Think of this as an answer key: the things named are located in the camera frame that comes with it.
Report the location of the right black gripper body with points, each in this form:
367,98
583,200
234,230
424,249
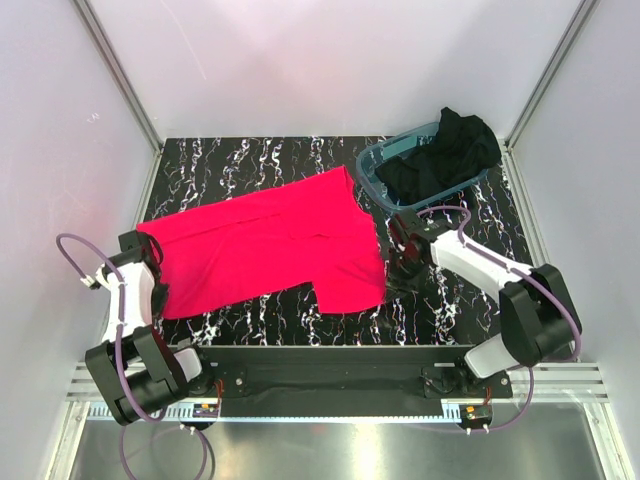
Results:
402,268

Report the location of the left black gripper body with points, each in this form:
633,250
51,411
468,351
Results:
159,296

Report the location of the pink red t shirt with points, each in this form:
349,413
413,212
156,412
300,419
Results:
309,231

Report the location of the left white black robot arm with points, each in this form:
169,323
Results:
133,368

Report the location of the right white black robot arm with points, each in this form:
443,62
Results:
536,314

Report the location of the teal transparent plastic bin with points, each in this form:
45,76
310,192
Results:
369,159

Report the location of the black t shirt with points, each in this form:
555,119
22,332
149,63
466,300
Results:
462,147

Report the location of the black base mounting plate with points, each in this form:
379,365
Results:
360,378

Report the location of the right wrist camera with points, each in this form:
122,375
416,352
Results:
406,225

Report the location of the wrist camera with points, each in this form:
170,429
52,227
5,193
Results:
134,239
406,225

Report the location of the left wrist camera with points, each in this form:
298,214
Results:
134,239

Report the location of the white slotted cable duct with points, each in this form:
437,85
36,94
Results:
199,412

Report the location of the aluminium front rail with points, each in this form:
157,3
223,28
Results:
553,382

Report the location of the left aluminium frame post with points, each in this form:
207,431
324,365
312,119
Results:
107,52

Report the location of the aluminium frame post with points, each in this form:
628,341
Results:
107,52
578,21

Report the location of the right aluminium frame post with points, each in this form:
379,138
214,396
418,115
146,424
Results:
578,21

